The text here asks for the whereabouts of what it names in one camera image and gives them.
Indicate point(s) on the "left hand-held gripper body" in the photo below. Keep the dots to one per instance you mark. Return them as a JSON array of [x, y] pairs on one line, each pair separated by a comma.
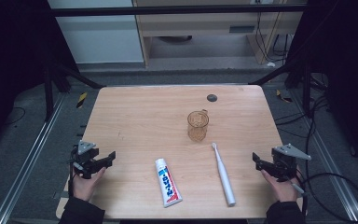
[[87, 157]]

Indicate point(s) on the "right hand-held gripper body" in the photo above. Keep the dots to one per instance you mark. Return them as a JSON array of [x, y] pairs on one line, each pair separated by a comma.
[[287, 160]]

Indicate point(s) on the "white toothpaste tube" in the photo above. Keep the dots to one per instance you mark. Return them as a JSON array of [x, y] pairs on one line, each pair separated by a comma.
[[167, 183]]

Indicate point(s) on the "person's right hand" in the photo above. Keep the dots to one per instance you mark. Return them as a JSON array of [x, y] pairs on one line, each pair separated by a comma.
[[281, 189]]

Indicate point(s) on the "person's left hand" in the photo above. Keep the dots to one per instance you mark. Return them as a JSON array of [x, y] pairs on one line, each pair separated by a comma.
[[85, 186]]

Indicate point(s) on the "white electric toothbrush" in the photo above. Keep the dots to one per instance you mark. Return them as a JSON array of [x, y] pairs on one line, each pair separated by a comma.
[[223, 174]]

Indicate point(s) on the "yellow black tape strip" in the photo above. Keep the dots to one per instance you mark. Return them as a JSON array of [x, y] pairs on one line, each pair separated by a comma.
[[283, 97], [81, 100]]

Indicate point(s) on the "black metal stand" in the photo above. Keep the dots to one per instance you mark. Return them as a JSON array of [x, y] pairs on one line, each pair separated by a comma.
[[306, 90], [48, 93]]

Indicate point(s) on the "grey round table grommet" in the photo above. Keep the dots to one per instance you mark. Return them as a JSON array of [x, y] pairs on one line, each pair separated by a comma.
[[212, 98]]

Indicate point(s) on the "dark curtain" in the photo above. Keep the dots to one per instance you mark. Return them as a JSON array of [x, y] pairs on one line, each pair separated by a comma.
[[9, 62], [348, 62]]

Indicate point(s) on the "white cabinet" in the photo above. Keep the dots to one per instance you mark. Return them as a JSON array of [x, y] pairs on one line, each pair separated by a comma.
[[99, 34]]

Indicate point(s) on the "aluminium floor rail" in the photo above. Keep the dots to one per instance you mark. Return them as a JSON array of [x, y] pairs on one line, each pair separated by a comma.
[[28, 158], [332, 168]]

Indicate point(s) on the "black horizontal frame bar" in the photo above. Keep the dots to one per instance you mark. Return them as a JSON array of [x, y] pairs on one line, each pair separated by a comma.
[[167, 11]]

